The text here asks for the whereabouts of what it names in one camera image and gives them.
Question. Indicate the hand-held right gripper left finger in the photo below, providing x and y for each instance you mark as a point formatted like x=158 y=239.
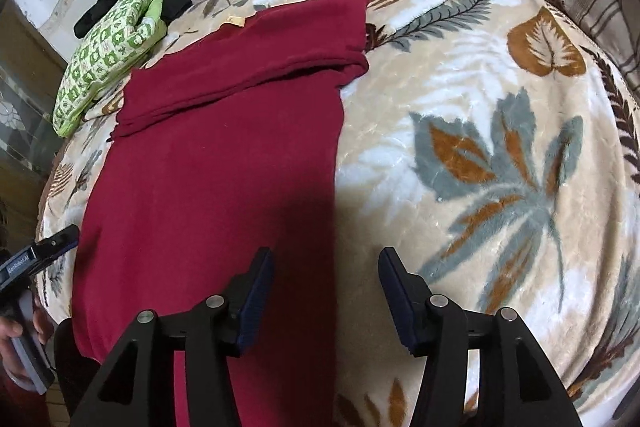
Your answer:
x=256 y=292

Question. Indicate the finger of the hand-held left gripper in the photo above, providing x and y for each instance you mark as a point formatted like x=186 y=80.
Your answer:
x=57 y=241

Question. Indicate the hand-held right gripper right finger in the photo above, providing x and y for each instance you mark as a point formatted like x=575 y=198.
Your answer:
x=397 y=292

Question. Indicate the dark red garment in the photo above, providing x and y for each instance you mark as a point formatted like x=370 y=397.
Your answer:
x=210 y=157

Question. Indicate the person's left hand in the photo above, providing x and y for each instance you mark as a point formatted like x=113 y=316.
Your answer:
x=20 y=347

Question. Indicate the leaf-print plush blanket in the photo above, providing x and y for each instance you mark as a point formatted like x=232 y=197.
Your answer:
x=475 y=147

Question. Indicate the green patterned cloth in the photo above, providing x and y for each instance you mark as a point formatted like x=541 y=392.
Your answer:
x=110 y=57

